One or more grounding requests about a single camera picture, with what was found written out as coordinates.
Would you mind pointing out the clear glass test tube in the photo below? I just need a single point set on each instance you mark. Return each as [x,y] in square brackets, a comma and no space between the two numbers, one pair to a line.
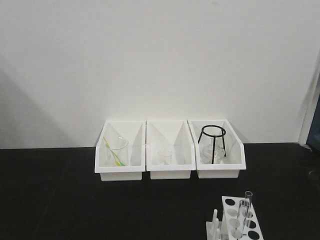
[237,231]

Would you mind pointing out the white test tube rack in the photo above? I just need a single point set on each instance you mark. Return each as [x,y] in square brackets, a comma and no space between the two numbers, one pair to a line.
[221,229]

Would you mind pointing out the middle white storage bin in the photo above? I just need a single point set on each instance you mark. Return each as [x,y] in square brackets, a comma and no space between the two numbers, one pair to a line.
[175,135]

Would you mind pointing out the white storage bin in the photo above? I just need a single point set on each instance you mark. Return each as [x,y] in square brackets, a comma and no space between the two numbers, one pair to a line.
[135,133]
[175,135]
[234,161]

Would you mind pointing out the small glass beaker middle bin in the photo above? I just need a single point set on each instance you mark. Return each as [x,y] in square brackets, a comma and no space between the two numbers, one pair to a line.
[164,156]

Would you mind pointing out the left white storage bin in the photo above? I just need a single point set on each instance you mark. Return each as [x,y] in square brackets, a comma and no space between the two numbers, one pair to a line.
[135,133]

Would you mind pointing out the glass beaker in left bin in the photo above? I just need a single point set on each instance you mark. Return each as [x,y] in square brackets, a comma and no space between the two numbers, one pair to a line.
[120,146]

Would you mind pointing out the glass flask in right bin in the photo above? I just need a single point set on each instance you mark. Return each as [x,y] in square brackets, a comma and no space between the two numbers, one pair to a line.
[212,155]

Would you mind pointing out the yellow green stirring rod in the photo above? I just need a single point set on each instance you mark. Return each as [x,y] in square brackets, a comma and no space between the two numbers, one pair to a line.
[115,156]

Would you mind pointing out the black metal tripod stand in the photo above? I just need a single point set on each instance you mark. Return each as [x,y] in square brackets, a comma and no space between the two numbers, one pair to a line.
[216,135]

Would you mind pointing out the right white storage bin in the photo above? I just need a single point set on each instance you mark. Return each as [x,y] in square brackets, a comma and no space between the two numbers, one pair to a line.
[234,161]

